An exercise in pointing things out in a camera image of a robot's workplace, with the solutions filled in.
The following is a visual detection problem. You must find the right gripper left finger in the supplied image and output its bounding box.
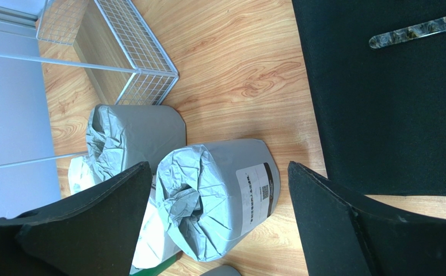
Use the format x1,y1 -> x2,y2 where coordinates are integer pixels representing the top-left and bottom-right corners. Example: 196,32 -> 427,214
0,162 -> 152,275

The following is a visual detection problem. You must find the grey toilet paper roll right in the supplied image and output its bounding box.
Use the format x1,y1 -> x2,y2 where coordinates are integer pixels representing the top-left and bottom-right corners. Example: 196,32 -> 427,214
156,139 -> 281,262

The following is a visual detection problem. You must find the grey toilet paper roll back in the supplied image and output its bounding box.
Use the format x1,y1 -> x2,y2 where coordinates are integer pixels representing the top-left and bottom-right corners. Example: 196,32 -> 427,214
86,104 -> 187,181

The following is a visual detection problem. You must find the grey toilet paper roll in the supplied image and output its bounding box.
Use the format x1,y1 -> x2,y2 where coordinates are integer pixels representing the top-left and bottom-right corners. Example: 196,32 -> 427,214
86,104 -> 187,181
156,139 -> 281,262

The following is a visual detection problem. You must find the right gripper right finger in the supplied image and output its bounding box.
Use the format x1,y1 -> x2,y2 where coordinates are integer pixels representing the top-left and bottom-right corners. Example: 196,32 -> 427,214
288,162 -> 446,275

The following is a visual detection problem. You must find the white wire shelf rack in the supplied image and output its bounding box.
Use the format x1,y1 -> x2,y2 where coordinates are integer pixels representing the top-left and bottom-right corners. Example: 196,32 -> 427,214
0,0 -> 180,172

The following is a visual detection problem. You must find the blue plastic cup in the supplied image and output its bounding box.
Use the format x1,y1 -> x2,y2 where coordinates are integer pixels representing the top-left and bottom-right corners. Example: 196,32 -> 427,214
200,265 -> 241,276

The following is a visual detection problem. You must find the black cloth placemat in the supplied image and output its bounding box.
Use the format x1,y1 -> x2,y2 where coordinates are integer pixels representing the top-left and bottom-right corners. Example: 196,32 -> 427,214
292,1 -> 446,196

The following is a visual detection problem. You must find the knife with patterned handle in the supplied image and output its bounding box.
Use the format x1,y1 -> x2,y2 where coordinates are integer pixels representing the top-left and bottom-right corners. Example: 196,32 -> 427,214
368,16 -> 446,49

